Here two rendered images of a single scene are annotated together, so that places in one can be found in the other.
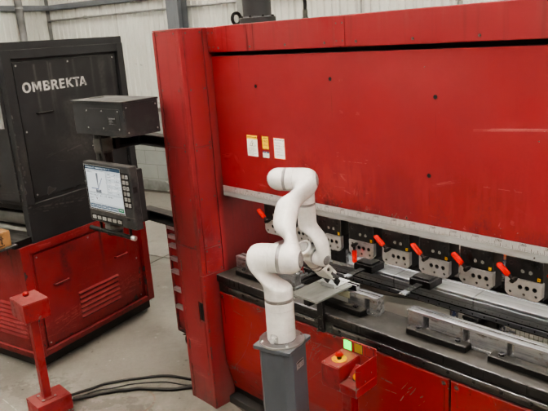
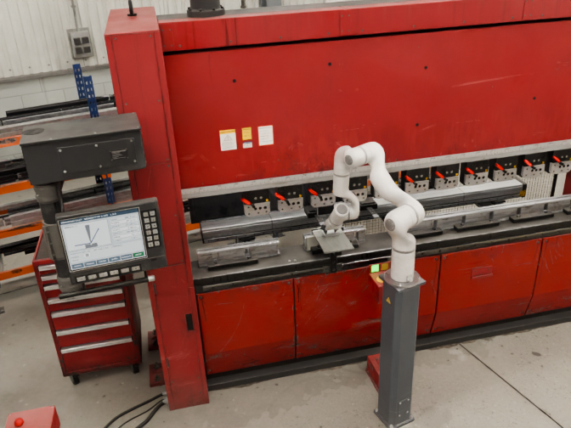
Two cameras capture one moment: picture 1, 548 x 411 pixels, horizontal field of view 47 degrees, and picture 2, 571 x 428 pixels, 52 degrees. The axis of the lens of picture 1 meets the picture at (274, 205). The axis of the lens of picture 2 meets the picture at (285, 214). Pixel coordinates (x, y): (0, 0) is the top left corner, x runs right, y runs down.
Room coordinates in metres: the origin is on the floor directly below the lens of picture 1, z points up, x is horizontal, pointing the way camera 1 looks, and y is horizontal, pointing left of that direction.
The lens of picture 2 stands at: (1.56, 2.56, 2.75)
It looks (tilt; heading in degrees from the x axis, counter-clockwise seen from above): 27 degrees down; 301
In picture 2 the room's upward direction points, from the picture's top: 3 degrees counter-clockwise
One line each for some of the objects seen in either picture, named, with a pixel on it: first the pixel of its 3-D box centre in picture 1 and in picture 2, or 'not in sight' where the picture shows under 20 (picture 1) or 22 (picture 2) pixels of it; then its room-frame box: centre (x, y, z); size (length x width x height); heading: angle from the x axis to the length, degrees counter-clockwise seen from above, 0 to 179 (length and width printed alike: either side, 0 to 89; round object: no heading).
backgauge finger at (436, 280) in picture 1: (417, 284); (370, 207); (2.86, -0.67, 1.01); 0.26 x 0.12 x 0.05; 133
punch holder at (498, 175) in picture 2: not in sight; (502, 166); (2.14, -1.11, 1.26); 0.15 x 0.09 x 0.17; 43
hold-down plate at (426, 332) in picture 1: (437, 338); (419, 233); (2.52, -0.69, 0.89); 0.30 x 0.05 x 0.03; 43
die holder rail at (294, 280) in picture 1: (268, 270); (239, 252); (3.41, 0.06, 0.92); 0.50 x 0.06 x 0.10; 43
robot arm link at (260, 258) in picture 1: (269, 271); (400, 229); (2.41, 0.04, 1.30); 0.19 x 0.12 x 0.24; 70
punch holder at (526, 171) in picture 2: not in sight; (530, 162); (2.00, -1.25, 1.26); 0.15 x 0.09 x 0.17; 43
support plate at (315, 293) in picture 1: (321, 289); (332, 239); (2.91, -0.21, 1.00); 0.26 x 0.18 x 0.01; 133
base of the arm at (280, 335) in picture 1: (280, 320); (403, 262); (2.40, 0.01, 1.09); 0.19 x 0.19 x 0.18
